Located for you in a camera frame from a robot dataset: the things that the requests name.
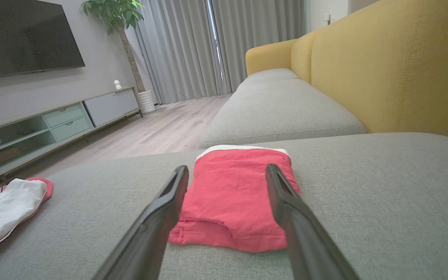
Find red and white sports jersey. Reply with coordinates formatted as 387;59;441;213
0;177;54;263

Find red shorts with white band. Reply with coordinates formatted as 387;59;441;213
168;145;301;254

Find white ribbed plant pot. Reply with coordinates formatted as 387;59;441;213
137;90;157;114

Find long low television cabinet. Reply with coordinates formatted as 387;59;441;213
0;86;143;188

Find yellow sofa backrest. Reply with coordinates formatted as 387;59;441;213
245;0;448;144

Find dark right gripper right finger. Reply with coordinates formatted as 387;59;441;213
265;163;361;280

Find large grey sofa seat cushion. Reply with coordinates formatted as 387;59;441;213
0;132;448;280

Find black flat screen television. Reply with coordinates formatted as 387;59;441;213
0;0;86;81

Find green potted tree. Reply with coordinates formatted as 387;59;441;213
80;0;147;94

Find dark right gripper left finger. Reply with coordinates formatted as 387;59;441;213
91;165;190;280

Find grey curtain panel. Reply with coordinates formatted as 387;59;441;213
134;0;224;105
210;0;307;95

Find brown box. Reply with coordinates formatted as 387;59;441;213
0;147;23;166

